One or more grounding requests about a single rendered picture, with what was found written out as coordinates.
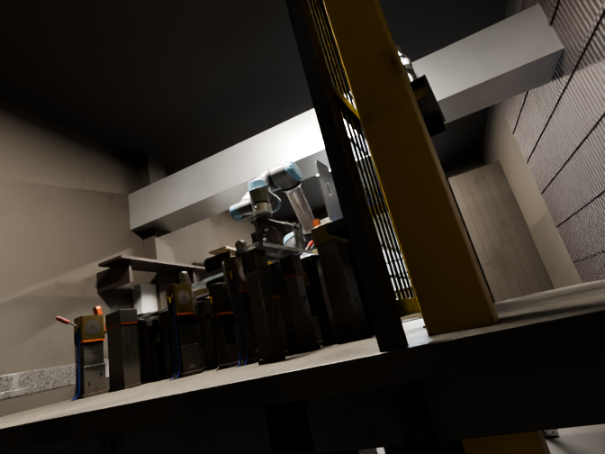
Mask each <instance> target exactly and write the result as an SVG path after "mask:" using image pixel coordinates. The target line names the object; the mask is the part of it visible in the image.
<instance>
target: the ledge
mask: <svg viewBox="0 0 605 454"><path fill-rule="evenodd" d="M410 84H411V88H412V91H413V94H414V95H415V98H416V101H417V103H418V106H419V108H420V112H421V114H422V117H423V120H424V122H425V124H426V126H427V129H428V132H429V136H430V138H431V137H433V136H435V135H437V134H440V133H442V132H444V131H446V130H447V129H446V127H445V124H444V122H445V121H446V119H445V117H444V115H443V114H442V111H441V109H440V107H439V105H438V101H437V99H436V97H435V95H434V93H433V91H432V89H431V87H430V84H429V81H428V80H427V77H426V75H423V76H421V77H418V78H417V79H415V80H413V81H411V82H410Z"/></svg>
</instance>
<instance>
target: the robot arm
mask: <svg viewBox="0 0 605 454"><path fill-rule="evenodd" d="M302 179H303V177H302V174H301V171H300V169H299V168H298V167H297V165H296V164H295V163H294V162H293V161H287V162H284V163H283V164H280V165H278V166H275V167H272V168H269V169H267V170H265V171H264V172H262V173H261V174H260V175H259V176H258V177H257V178H256V179H254V180H251V181H250V182H249V183H248V192H247V193H246V194H245V195H244V197H243V198H242V199H241V201H240V202H239V203H238V204H235V205H233V206H231V207H230V215H231V217H232V219H233V220H234V221H236V222H237V221H241V220H244V219H247V218H249V217H251V216H254V217H255V219H254V220H252V221H251V224H254V225H255V230H256V232H253V233H251V239H252V244H253V243H255V242H258V241H263V242H268V243H274V244H278V245H282V244H281V241H280V237H279V235H278V232H277V231H276V229H275V228H279V229H281V230H282V231H284V232H286V231H291V230H292V228H293V225H292V224H289V222H279V221H275V220H272V219H273V216H272V213H274V212H276V211H278V210H279V209H280V207H281V200H280V199H279V197H278V196H277V195H275V194H273V193H272V192H270V191H272V190H275V189H277V188H281V190H282V192H285V193H286V194H287V196H288V198H289V200H290V203H291V205H292V207H293V209H294V211H295V213H296V215H297V217H298V220H299V222H300V224H301V225H302V232H303V238H304V245H305V248H306V246H307V245H308V244H309V242H310V241H313V237H312V231H311V229H312V228H314V227H313V223H312V221H313V220H315V219H314V217H313V214H312V211H311V209H310V206H309V205H308V203H307V201H306V198H305V196H304V194H303V191H302V189H301V187H300V185H301V183H302V182H301V180H302ZM268 225H269V226H268ZM270 226H272V227H270ZM274 227H275V228H274ZM253 241H254V242H253ZM284 246H288V247H294V248H295V242H294V236H293V232H291V233H289V234H287V235H286V236H285V237H284Z"/></svg>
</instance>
